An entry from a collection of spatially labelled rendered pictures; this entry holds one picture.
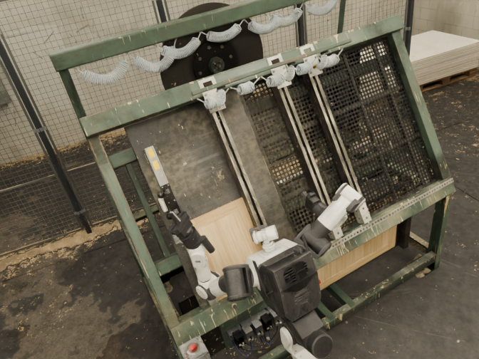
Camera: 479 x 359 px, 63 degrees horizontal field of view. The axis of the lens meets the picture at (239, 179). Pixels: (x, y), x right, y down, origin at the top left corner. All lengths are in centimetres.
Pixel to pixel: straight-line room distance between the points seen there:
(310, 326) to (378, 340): 134
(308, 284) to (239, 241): 65
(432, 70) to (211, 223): 522
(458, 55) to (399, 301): 460
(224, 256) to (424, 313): 174
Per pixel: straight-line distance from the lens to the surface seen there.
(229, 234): 229
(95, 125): 212
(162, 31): 263
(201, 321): 230
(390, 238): 339
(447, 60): 700
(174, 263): 229
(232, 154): 228
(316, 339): 189
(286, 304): 180
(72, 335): 380
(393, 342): 322
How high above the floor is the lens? 266
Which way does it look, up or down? 33 degrees down
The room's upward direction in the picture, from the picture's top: 10 degrees counter-clockwise
